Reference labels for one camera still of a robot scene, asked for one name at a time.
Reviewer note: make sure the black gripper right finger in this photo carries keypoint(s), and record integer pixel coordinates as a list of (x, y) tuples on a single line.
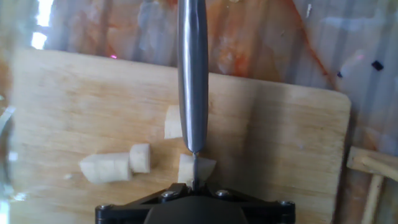
[(270, 213)]

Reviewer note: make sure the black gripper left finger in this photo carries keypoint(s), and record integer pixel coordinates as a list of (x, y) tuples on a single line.
[(124, 213)]

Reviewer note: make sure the white radish piece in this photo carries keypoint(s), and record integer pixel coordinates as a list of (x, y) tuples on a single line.
[(105, 168)]

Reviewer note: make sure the white radish slice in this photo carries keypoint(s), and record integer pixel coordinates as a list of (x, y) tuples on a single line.
[(140, 158), (206, 168), (172, 123)]

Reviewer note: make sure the wooden cutting board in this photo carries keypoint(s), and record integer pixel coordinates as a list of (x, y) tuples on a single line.
[(280, 140)]

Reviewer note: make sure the wooden knife rack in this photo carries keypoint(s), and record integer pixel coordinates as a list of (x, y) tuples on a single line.
[(373, 161)]

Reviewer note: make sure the orange marble pattern mat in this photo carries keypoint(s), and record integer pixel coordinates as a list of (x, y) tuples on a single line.
[(248, 37)]

